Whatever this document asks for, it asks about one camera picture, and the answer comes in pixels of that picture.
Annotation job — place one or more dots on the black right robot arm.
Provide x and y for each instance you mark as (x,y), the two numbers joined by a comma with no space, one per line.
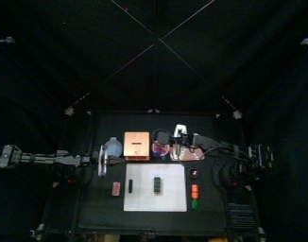
(239,157)

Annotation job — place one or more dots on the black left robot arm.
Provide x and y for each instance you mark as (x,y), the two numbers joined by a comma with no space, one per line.
(43,158)

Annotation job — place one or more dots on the black toy knife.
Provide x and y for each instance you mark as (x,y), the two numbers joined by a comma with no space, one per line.
(130,186)

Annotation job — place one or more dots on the white angular plastic object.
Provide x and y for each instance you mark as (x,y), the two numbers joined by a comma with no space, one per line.
(180,129)

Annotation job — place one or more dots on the pale blue plastic bottle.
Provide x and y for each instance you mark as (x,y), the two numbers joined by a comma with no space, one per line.
(114,147)

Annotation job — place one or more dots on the pink transparent tray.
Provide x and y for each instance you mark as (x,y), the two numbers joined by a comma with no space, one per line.
(188,153)

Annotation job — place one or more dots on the red and blue round toy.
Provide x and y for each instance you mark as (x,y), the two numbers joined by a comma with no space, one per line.
(160,149)

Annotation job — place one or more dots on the copper orange box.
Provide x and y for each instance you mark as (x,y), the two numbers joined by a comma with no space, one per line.
(136,146)

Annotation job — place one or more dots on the pink salmon toy piece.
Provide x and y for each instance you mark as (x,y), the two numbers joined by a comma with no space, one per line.
(115,188)

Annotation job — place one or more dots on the small dark round bowl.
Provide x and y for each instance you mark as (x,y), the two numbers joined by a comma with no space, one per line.
(194,172)

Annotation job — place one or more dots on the white cutting board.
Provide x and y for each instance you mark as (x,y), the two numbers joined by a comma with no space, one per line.
(164,201)

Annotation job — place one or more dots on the white text label sticker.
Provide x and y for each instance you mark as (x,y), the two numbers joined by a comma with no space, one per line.
(240,215)

